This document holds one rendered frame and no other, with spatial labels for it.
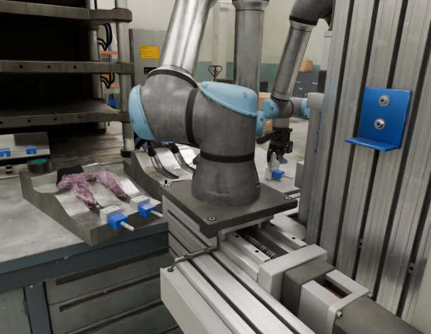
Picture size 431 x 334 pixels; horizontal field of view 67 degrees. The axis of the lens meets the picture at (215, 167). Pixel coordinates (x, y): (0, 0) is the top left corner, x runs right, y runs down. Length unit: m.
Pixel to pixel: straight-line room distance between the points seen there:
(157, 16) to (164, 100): 8.05
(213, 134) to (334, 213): 0.28
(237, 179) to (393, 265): 0.31
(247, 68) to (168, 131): 0.33
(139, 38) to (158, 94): 1.30
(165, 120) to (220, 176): 0.15
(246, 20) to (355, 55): 0.36
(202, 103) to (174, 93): 0.07
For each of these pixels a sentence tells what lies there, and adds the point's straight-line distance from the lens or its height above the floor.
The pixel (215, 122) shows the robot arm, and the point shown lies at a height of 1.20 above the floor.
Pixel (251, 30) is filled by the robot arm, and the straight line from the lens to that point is 0.90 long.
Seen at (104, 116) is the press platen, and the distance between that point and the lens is 1.84.
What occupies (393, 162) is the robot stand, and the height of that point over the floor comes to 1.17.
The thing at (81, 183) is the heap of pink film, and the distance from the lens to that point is 1.17.
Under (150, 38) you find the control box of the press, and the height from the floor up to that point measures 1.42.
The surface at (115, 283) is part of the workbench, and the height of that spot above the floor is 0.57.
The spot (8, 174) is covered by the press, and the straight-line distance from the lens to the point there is 1.79.
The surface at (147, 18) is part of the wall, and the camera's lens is 8.58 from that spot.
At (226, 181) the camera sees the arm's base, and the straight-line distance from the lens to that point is 0.64.
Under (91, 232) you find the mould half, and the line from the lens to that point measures 1.00.
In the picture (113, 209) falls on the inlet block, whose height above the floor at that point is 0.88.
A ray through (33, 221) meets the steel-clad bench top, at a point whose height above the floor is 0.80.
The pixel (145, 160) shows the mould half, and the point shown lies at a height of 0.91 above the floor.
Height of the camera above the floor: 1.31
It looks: 18 degrees down
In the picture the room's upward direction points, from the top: 2 degrees clockwise
